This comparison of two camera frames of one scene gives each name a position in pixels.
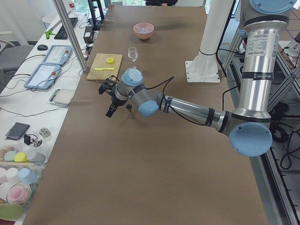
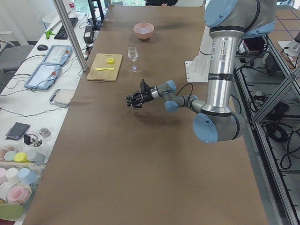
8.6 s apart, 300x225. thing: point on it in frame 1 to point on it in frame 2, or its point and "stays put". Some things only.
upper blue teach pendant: [58, 55] stays put
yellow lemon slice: [110, 60] stays put
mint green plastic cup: [9, 156] stays put
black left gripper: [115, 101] to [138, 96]
